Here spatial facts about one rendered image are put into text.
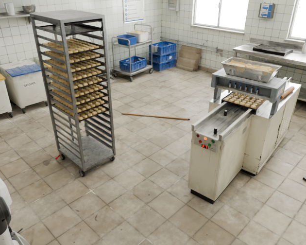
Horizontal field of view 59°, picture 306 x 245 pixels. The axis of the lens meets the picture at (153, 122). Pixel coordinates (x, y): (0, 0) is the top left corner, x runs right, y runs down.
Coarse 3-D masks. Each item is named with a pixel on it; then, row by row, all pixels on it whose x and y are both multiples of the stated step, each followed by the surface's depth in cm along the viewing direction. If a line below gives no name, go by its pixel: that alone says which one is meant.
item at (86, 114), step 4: (56, 104) 328; (60, 108) 322; (64, 108) 318; (96, 108) 318; (100, 108) 319; (104, 108) 318; (68, 112) 310; (84, 112) 311; (88, 112) 309; (92, 112) 309; (96, 112) 310; (72, 116) 305; (80, 116) 305; (84, 116) 301; (88, 116) 305
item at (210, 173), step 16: (224, 112) 289; (240, 112) 298; (208, 128) 268; (224, 128) 268; (240, 128) 278; (192, 144) 274; (224, 144) 253; (240, 144) 296; (192, 160) 283; (208, 160) 269; (224, 160) 268; (240, 160) 316; (192, 176) 292; (208, 176) 277; (224, 176) 285; (192, 192) 306; (208, 192) 286
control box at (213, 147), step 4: (196, 132) 261; (200, 132) 261; (196, 136) 263; (200, 136) 260; (204, 136) 257; (208, 136) 255; (196, 140) 265; (204, 140) 258; (208, 140) 256; (216, 140) 250; (196, 144) 267; (200, 144) 264; (204, 144) 260; (212, 144) 254; (216, 144) 252; (208, 148) 259; (212, 148) 256; (216, 148) 254
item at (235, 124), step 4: (248, 112) 285; (252, 112) 297; (240, 116) 277; (244, 116) 279; (248, 116) 290; (236, 120) 270; (240, 120) 272; (232, 124) 262; (236, 124) 266; (228, 128) 256; (232, 128) 260; (224, 132) 250; (228, 132) 255; (220, 136) 245; (224, 136) 250; (220, 140) 247
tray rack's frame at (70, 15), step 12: (48, 12) 285; (60, 12) 285; (72, 12) 285; (84, 12) 285; (36, 36) 289; (72, 36) 321; (36, 48) 296; (48, 96) 322; (72, 132) 368; (72, 144) 367; (84, 144) 367; (96, 144) 367; (60, 156) 360; (72, 156) 344; (96, 156) 344; (108, 156) 344
